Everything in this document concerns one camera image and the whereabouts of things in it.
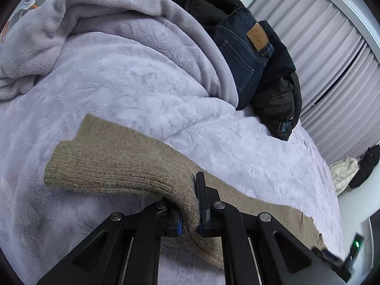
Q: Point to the cream puffer jacket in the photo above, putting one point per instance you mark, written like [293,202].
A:
[342,173]

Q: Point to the black hanging jacket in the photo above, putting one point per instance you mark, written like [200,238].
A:
[366,165]

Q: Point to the wall monitor screen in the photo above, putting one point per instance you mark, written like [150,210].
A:
[374,221]

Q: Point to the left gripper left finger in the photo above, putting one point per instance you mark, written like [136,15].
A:
[123,249]

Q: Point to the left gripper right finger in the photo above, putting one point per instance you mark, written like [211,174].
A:
[257,249]

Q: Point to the grey pleated curtain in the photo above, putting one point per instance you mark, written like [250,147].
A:
[338,74]

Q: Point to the black jacket on bed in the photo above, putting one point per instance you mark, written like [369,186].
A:
[277,100]

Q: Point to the olive knit sweater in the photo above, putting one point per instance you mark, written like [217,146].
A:
[142,166]

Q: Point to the grey plush blanket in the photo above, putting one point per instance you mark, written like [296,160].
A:
[35,41]

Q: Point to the dark blue jeans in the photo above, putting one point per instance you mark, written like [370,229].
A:
[246,49]

